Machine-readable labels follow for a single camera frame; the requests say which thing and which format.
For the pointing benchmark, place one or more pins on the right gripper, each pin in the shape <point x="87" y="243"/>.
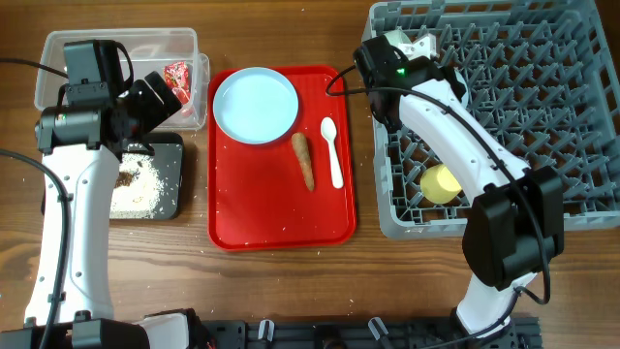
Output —
<point x="446" y="72"/>

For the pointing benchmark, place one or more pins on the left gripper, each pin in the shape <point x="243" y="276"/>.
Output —
<point x="157" y="111"/>

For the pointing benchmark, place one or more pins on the red snack wrapper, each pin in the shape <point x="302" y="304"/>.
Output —
<point x="177" y="78"/>

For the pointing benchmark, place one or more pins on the brown food scrap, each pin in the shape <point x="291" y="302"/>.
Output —
<point x="124" y="179"/>

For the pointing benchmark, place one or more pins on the white rice pile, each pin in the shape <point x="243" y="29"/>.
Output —
<point x="140" y="200"/>

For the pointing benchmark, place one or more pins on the yellow plastic cup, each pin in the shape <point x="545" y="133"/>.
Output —
<point x="438" y="185"/>

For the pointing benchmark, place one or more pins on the light blue bowl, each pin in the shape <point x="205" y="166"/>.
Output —
<point x="461" y="90"/>

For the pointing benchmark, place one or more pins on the green bowl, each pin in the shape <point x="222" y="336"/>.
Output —
<point x="398" y="39"/>

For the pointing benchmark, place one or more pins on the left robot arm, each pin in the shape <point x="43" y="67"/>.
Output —
<point x="100" y="107"/>

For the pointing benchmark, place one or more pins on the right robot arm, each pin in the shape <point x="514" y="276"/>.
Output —
<point x="516" y="224"/>

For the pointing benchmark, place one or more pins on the grey dishwasher rack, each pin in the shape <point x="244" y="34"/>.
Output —
<point x="541" y="80"/>

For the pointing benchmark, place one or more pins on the clear plastic bin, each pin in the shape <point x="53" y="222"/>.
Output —
<point x="150" y="49"/>

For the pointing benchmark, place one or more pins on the black plastic tray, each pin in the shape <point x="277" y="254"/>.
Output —
<point x="169" y="165"/>

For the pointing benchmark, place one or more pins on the light blue plate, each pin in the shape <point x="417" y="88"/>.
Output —
<point x="255" y="105"/>

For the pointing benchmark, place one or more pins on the white plastic spoon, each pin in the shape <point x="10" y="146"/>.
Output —
<point x="329" y="133"/>

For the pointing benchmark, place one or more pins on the red serving tray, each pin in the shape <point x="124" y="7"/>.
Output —
<point x="257" y="198"/>

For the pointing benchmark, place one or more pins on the orange carrot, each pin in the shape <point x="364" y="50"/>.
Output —
<point x="301" y="151"/>

